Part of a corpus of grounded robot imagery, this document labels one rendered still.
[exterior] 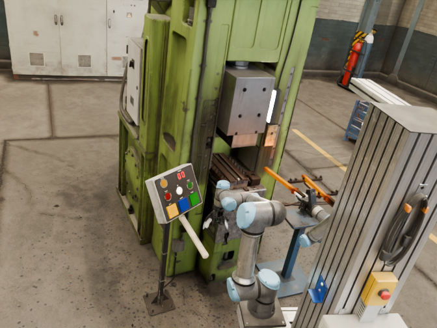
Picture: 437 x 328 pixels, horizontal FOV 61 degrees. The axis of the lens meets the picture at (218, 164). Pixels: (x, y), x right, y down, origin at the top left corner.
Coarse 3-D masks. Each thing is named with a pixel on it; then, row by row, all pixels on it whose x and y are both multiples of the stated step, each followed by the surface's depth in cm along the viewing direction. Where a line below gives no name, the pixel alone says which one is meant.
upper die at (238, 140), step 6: (216, 132) 275; (222, 132) 266; (222, 138) 267; (228, 138) 260; (234, 138) 255; (240, 138) 257; (246, 138) 260; (252, 138) 262; (228, 144) 261; (234, 144) 258; (240, 144) 260; (246, 144) 263; (252, 144) 265
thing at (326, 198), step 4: (304, 176) 295; (308, 180) 290; (312, 184) 286; (316, 188) 282; (320, 188) 282; (320, 192) 278; (324, 196) 273; (328, 196) 272; (328, 200) 272; (332, 200) 267; (332, 204) 268
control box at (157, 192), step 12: (180, 168) 238; (156, 180) 223; (168, 180) 230; (180, 180) 237; (192, 180) 245; (156, 192) 222; (168, 192) 229; (192, 192) 244; (156, 204) 226; (168, 204) 228; (156, 216) 230; (168, 216) 227
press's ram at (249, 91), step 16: (224, 80) 246; (240, 80) 234; (256, 80) 239; (272, 80) 245; (224, 96) 248; (240, 96) 240; (256, 96) 246; (224, 112) 250; (240, 112) 246; (256, 112) 252; (224, 128) 253; (240, 128) 253; (256, 128) 259
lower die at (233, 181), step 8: (216, 152) 308; (216, 160) 298; (224, 168) 289; (232, 168) 289; (216, 176) 283; (224, 176) 280; (232, 176) 280; (240, 176) 279; (232, 184) 276; (240, 184) 279
